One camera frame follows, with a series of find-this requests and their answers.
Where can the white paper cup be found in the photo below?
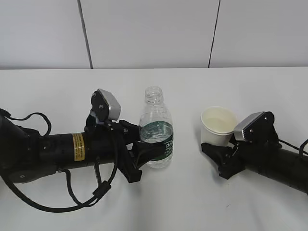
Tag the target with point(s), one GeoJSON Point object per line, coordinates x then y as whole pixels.
{"type": "Point", "coordinates": [217, 125]}

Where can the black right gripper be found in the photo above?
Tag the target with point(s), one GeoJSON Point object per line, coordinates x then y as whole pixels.
{"type": "Point", "coordinates": [233, 160]}

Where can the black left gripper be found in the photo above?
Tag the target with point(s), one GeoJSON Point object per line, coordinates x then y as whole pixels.
{"type": "Point", "coordinates": [108, 143]}

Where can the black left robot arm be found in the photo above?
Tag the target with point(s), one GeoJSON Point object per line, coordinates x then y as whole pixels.
{"type": "Point", "coordinates": [26, 155]}

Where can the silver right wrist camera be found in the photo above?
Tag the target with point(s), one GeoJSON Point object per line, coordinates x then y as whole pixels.
{"type": "Point", "coordinates": [256, 128]}

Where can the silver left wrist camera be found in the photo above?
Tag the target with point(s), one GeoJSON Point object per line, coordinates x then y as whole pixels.
{"type": "Point", "coordinates": [104, 106]}

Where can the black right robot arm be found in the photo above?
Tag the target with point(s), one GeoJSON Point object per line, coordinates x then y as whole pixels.
{"type": "Point", "coordinates": [269, 160]}

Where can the clear plastic water bottle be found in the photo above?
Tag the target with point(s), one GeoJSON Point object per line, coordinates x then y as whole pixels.
{"type": "Point", "coordinates": [156, 126]}

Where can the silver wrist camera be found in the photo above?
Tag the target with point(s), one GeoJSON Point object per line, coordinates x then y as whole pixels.
{"type": "Point", "coordinates": [256, 128]}
{"type": "Point", "coordinates": [104, 106]}

